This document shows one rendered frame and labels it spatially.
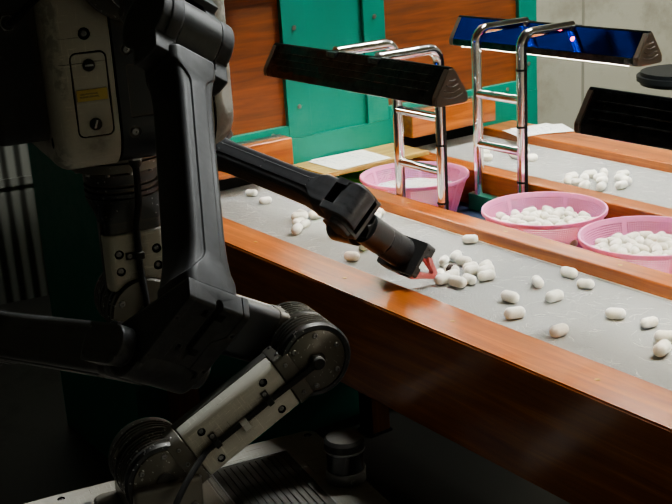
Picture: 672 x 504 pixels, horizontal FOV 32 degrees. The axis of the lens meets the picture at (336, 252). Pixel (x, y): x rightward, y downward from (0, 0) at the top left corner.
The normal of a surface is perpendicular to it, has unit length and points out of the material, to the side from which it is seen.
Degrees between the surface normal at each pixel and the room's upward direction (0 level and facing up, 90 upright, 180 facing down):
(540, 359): 0
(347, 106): 90
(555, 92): 90
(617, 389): 0
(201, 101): 56
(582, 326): 0
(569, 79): 90
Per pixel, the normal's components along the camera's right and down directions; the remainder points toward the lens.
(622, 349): -0.06, -0.95
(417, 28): 0.58, 0.22
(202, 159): 0.70, -0.46
